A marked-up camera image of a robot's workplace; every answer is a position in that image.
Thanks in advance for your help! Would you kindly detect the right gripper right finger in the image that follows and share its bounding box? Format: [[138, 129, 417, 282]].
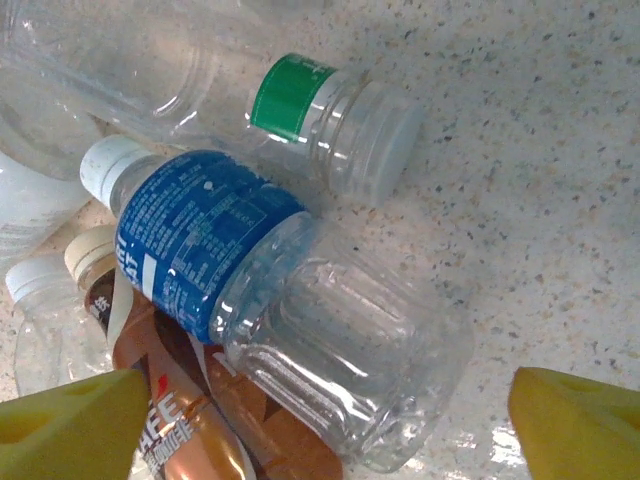
[[508, 366, 640, 480]]

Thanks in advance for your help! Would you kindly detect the clear bottle green neck label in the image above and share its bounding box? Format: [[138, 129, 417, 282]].
[[0, 0, 427, 207]]

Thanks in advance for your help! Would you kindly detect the clear bottle white cap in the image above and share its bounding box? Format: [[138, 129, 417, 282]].
[[4, 254, 119, 399]]

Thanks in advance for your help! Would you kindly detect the white cap blue label bottle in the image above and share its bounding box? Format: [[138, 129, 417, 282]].
[[78, 134, 475, 475]]

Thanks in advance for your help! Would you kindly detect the brown coffee bottle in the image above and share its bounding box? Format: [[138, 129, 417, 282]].
[[63, 224, 346, 480]]

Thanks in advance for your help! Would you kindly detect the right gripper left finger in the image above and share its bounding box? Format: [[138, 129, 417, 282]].
[[0, 368, 152, 480]]

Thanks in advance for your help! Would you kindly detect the large clear bottle white label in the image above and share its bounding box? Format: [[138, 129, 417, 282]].
[[0, 149, 94, 274]]

